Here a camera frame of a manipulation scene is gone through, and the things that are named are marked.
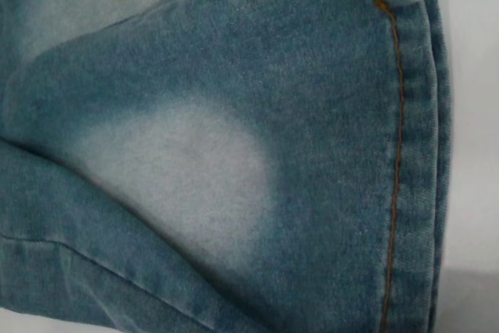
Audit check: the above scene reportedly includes blue washed denim shorts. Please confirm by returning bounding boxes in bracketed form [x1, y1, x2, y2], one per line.
[0, 0, 457, 333]

